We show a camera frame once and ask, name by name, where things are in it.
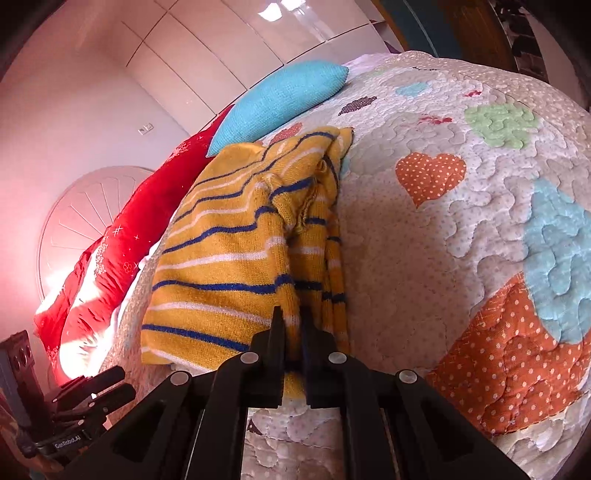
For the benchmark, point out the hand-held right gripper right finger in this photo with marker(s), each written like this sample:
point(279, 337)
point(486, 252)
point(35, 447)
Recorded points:
point(318, 369)

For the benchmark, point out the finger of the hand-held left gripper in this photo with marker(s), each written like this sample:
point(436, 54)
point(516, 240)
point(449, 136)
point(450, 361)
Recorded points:
point(99, 378)
point(115, 397)

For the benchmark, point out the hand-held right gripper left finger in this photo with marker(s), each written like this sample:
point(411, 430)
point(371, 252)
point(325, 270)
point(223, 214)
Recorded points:
point(272, 364)

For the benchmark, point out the yellow striped sweater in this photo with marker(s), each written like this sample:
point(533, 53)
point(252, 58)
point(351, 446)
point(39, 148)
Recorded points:
point(221, 258)

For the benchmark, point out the person's left forearm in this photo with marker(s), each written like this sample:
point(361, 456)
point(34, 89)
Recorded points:
point(11, 457)

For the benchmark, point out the white bed sheet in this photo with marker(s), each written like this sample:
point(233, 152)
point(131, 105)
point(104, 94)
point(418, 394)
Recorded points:
point(147, 261)

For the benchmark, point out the quilted heart-print bedspread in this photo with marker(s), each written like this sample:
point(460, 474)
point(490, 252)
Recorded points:
point(438, 277)

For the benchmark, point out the white round headboard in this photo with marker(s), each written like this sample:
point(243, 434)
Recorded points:
point(78, 217)

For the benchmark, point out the blue pillow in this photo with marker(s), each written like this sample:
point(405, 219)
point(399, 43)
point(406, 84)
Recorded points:
point(277, 101)

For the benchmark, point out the white glossy wardrobe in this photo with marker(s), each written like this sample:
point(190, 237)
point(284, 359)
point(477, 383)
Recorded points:
point(254, 41)

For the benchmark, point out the wooden door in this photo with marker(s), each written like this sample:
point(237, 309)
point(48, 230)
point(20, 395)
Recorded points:
point(475, 32)

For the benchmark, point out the cluttered shelf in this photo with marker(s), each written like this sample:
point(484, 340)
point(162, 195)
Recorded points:
point(521, 41)

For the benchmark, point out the white wall socket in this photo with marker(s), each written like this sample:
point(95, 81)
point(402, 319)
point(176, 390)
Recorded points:
point(147, 129)

